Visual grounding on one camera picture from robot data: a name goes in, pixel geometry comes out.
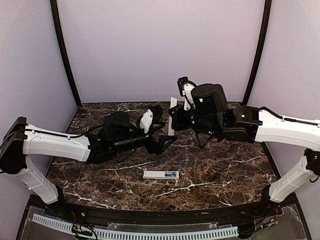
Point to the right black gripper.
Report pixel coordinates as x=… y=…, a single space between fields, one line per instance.
x=177 y=124

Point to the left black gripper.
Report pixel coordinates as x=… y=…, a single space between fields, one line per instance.
x=152 y=147

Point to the white remote control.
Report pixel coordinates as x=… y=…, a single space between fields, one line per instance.
x=159 y=175

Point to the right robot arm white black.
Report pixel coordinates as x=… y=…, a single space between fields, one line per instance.
x=206 y=111

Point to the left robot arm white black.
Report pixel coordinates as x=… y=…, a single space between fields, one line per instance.
x=97 y=145

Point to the black front rail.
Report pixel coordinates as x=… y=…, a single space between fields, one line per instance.
x=242 y=214

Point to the white slotted cable duct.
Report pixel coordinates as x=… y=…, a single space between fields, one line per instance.
x=121 y=231

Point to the right black frame post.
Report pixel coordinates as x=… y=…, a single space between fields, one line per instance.
x=259 y=51

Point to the black frame post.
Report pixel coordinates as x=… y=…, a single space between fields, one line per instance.
x=259 y=51
x=63 y=52

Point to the left black frame post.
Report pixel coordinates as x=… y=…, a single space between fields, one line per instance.
x=63 y=52

